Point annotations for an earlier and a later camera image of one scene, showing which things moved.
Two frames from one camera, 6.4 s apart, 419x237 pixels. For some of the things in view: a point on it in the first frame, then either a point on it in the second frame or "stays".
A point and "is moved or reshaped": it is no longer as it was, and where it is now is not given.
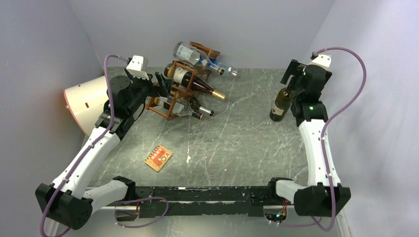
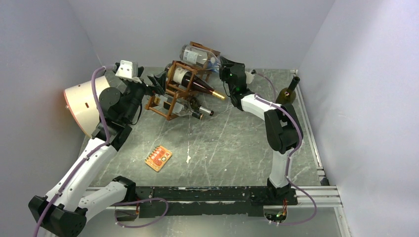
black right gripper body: x=295 y=68 to x=225 y=73
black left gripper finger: x=168 y=83 to x=159 y=81
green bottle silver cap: x=194 y=103 stays
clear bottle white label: x=190 y=55 is moved or reshaped
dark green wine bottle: x=282 y=102 stays
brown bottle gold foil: x=185 y=78 stays
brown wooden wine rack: x=186 y=73 stays
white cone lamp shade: x=86 y=100 stays
